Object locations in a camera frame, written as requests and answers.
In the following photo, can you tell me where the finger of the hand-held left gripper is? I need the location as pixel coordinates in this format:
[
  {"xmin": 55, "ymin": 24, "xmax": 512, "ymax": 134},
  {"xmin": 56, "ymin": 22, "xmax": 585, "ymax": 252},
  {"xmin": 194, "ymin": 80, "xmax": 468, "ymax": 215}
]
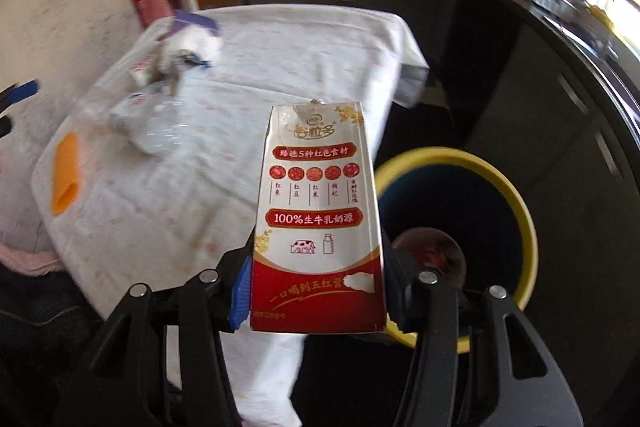
[{"xmin": 0, "ymin": 79, "xmax": 41, "ymax": 140}]

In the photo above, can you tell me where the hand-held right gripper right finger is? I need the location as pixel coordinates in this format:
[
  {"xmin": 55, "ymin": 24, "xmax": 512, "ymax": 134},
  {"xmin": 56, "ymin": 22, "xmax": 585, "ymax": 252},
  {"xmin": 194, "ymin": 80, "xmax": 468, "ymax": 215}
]
[{"xmin": 382, "ymin": 244, "xmax": 591, "ymax": 427}]

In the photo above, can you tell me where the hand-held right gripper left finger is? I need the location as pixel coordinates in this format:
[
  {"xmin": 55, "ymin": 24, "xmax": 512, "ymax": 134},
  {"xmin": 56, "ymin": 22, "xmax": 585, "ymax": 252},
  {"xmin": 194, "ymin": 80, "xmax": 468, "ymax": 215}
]
[{"xmin": 52, "ymin": 247, "xmax": 253, "ymax": 427}]

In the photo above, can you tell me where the red and white milk carton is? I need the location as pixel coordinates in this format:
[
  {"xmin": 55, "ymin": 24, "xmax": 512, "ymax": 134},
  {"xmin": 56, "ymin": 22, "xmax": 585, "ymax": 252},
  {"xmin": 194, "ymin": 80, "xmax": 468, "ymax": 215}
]
[{"xmin": 248, "ymin": 101, "xmax": 387, "ymax": 335}]

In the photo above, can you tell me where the yellow-rimmed trash bin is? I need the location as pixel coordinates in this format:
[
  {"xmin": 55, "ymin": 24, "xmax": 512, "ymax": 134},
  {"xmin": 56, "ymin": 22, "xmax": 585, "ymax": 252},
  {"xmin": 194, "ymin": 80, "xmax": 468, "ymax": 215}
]
[{"xmin": 374, "ymin": 147, "xmax": 540, "ymax": 353}]

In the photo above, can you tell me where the orange plastic piece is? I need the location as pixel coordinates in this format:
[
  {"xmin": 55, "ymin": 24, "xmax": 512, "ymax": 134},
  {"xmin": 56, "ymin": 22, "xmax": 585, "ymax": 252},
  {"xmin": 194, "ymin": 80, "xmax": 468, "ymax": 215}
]
[{"xmin": 51, "ymin": 132, "xmax": 82, "ymax": 216}]

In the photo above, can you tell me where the small white carton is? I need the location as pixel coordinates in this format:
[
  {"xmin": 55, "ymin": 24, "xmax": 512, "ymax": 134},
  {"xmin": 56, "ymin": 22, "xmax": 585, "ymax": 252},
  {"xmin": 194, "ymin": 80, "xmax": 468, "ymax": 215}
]
[{"xmin": 129, "ymin": 54, "xmax": 161, "ymax": 88}]

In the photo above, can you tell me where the white floral tablecloth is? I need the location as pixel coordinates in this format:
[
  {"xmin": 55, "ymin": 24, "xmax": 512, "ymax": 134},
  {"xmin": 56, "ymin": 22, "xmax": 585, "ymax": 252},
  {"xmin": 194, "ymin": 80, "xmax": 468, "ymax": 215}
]
[{"xmin": 31, "ymin": 4, "xmax": 431, "ymax": 427}]

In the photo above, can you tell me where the clear plastic bottle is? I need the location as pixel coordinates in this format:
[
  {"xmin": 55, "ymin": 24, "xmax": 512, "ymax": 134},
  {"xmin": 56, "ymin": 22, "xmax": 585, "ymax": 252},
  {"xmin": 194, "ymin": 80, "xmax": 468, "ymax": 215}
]
[{"xmin": 75, "ymin": 79, "xmax": 206, "ymax": 156}]

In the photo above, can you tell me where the crumpled grey wrapper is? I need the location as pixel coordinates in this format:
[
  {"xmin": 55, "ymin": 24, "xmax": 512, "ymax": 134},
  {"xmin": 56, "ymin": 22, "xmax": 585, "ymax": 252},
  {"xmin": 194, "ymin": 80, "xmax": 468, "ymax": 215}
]
[{"xmin": 150, "ymin": 48, "xmax": 211, "ymax": 96}]

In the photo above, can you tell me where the pink cloth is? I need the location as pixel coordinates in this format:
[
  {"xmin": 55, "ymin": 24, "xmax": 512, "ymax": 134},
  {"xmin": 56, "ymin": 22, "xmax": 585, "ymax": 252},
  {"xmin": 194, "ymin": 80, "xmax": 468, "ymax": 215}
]
[{"xmin": 0, "ymin": 239, "xmax": 63, "ymax": 275}]

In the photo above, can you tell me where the crumpled white tissue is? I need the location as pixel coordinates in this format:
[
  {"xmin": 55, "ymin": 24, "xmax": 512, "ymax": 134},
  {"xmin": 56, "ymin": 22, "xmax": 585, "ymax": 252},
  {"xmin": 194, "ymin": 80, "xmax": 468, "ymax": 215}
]
[{"xmin": 170, "ymin": 24, "xmax": 223, "ymax": 62}]

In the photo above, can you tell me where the dark cloth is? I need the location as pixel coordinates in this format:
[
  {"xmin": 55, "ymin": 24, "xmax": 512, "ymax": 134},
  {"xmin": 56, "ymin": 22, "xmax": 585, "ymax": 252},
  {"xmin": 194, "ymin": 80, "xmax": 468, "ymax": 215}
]
[{"xmin": 0, "ymin": 267, "xmax": 108, "ymax": 408}]

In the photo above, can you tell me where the yellow cloth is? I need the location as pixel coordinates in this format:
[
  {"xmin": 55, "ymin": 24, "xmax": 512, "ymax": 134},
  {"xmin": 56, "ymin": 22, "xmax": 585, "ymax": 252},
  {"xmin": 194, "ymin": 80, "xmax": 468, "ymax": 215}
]
[{"xmin": 586, "ymin": 4, "xmax": 615, "ymax": 30}]

